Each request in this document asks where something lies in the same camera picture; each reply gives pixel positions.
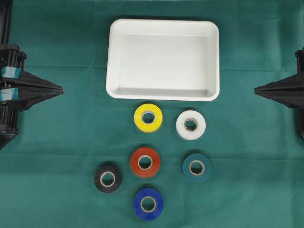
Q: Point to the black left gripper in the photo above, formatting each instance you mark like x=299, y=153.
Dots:
x=13, y=99

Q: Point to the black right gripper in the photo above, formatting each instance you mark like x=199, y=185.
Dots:
x=288, y=91

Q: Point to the green tape roll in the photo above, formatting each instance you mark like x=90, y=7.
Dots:
x=203, y=161

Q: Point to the yellow tape roll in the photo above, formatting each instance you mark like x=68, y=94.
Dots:
x=145, y=109

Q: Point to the white tape roll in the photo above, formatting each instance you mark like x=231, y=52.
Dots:
x=197, y=118

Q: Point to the black tape roll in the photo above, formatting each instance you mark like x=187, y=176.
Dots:
x=101, y=172

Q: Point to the white plastic tray case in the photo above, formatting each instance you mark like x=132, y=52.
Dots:
x=154, y=59

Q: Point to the red tape roll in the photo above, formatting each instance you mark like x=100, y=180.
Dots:
x=135, y=162

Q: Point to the blue tape roll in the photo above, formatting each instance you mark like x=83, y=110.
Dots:
x=148, y=214

